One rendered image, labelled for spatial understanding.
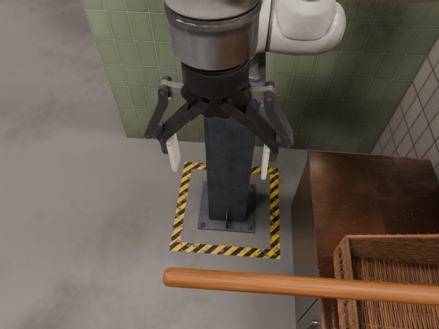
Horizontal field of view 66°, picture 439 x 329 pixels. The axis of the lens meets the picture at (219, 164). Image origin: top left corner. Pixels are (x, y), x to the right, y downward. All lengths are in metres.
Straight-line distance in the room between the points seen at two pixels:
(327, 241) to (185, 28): 1.10
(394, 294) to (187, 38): 0.48
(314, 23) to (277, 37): 0.11
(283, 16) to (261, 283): 0.73
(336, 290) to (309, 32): 0.71
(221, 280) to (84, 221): 1.59
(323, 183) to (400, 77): 0.78
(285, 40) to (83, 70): 2.16
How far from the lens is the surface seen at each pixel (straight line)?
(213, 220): 1.94
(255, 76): 1.15
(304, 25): 1.03
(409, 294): 0.63
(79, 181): 2.25
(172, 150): 0.49
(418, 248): 1.29
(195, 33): 0.32
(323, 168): 1.49
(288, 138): 0.45
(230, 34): 0.32
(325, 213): 1.38
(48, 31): 3.58
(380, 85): 1.99
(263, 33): 1.06
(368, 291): 0.60
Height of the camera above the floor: 1.75
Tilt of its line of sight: 54 degrees down
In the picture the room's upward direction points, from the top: straight up
